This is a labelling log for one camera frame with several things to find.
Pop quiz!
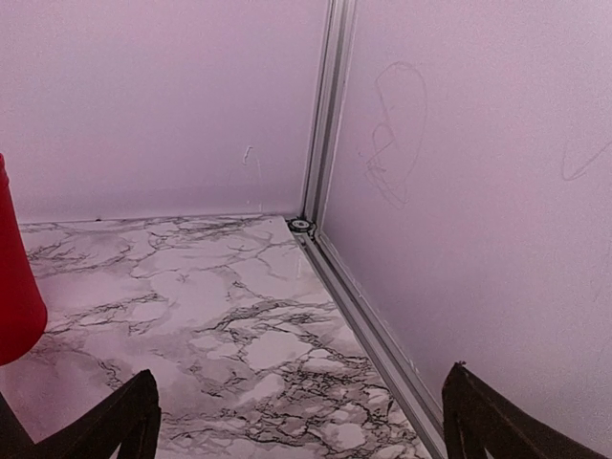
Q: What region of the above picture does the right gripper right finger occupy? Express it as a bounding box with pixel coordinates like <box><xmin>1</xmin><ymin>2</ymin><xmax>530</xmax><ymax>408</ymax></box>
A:
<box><xmin>442</xmin><ymin>362</ymin><xmax>602</xmax><ymax>459</ymax></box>

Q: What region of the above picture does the red cylindrical container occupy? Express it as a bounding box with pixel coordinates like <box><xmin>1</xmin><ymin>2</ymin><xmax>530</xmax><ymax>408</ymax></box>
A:
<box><xmin>1</xmin><ymin>167</ymin><xmax>48</xmax><ymax>365</ymax></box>

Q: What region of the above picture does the right side aluminium rail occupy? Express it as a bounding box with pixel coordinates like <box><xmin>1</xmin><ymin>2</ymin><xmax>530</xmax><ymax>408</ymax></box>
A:
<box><xmin>287</xmin><ymin>218</ymin><xmax>448</xmax><ymax>458</ymax></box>

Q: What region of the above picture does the right aluminium frame post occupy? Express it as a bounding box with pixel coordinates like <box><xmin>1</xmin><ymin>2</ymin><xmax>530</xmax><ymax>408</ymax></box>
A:
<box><xmin>300</xmin><ymin>1</ymin><xmax>357</xmax><ymax>225</ymax></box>

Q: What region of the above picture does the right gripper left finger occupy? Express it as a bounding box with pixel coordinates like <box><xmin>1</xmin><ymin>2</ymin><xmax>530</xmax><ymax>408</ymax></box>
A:
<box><xmin>1</xmin><ymin>370</ymin><xmax>162</xmax><ymax>458</ymax></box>

